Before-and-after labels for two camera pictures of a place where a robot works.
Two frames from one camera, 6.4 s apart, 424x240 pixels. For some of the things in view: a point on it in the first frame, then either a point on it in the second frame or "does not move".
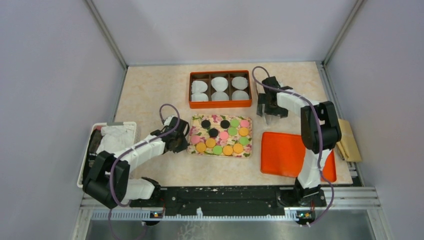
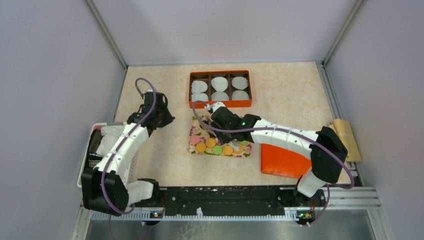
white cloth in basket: (115, 137) does not move
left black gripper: (183, 146) -> (168, 118)
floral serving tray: (228, 136) does not move
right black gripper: (263, 99) -> (225, 140)
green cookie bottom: (217, 149) does not move
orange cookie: (210, 142) does not move
